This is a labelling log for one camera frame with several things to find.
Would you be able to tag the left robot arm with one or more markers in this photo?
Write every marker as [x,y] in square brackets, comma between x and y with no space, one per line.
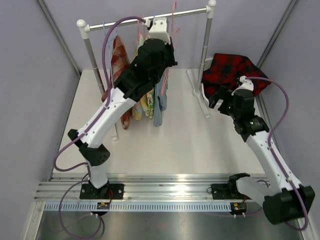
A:
[145,71]

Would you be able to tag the aluminium mounting rail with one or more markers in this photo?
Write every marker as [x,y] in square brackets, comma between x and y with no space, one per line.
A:
[140,188]

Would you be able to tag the yellow green floral garment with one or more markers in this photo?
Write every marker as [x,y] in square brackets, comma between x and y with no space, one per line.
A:
[148,103]

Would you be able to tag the white plastic perforated basket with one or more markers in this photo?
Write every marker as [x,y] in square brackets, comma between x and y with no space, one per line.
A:
[207,90]

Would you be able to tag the red beige checked garment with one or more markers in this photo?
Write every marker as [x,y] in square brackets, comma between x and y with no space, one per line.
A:
[118,63]

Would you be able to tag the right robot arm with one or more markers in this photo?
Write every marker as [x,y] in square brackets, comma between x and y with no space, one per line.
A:
[286,198]

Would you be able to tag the pink hanger on rack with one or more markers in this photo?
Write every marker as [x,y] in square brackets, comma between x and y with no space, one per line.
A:
[138,30]
[144,31]

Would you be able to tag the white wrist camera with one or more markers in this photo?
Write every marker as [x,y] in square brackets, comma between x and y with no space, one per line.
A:
[158,29]
[244,84]

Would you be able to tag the white metal clothes rack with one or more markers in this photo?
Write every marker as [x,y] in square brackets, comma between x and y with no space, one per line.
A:
[85,29]

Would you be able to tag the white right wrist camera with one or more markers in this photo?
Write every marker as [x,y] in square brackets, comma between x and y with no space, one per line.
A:
[244,84]

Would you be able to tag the light blue denim garment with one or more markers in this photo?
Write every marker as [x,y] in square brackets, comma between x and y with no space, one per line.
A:
[160,99]

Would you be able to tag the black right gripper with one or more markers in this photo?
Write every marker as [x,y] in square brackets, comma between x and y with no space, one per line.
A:
[223,93]

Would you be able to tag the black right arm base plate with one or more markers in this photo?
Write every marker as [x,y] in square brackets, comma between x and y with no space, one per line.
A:
[220,191]

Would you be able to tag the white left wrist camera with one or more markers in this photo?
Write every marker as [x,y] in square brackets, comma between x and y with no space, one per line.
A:
[158,29]

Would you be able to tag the pink wire hanger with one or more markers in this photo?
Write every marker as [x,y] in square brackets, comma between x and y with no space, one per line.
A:
[172,37]

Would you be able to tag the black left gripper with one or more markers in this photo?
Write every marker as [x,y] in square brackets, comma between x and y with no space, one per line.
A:
[169,48]

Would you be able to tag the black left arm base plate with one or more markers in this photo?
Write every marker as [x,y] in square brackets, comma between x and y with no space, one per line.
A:
[113,191]

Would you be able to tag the pastel tie-dye garment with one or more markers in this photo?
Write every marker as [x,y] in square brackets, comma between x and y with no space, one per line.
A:
[141,106]

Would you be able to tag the white slotted cable duct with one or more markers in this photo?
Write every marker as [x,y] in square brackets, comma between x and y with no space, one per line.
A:
[139,206]

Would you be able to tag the red black plaid skirt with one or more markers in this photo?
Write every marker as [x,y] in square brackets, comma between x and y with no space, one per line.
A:
[226,69]

